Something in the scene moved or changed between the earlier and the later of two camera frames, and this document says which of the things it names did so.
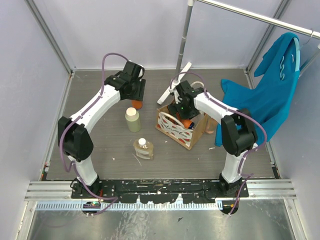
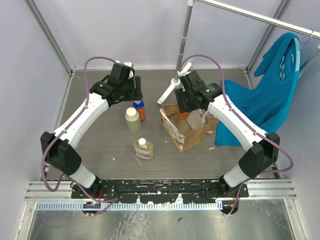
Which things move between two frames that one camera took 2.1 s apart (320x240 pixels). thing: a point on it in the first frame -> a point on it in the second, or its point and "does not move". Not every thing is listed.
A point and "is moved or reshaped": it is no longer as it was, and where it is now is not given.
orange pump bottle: (188, 124) is moved or reshaped
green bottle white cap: (132, 118) does not move
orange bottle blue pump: (137, 104) is moved or reshaped
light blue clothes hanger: (297, 45) does not move
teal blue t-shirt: (269, 97) does not move
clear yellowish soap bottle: (143, 149) does not move
